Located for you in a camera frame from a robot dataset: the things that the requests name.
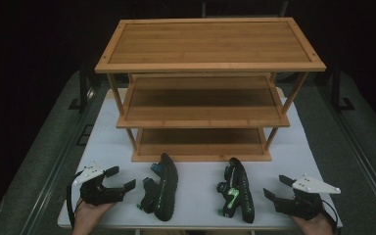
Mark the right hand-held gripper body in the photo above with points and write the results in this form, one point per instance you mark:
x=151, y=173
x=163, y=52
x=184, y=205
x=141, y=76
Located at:
x=303, y=204

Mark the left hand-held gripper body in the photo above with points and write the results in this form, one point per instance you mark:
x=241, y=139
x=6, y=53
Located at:
x=101, y=194

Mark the black sandal with green accents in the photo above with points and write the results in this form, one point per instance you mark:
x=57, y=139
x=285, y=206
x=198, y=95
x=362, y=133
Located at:
x=241, y=192
x=166, y=189

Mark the three-tier wooden shelf rack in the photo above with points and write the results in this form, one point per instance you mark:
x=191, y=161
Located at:
x=209, y=42

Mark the person's right hand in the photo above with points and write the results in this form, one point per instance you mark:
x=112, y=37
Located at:
x=316, y=226

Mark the person's left hand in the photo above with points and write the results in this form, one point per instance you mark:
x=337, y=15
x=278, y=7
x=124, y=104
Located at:
x=88, y=218

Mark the black metal stand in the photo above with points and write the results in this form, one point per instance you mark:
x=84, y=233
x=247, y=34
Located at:
x=337, y=88
x=83, y=88

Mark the metal floor rail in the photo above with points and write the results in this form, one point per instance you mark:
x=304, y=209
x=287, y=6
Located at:
x=57, y=169
x=362, y=153

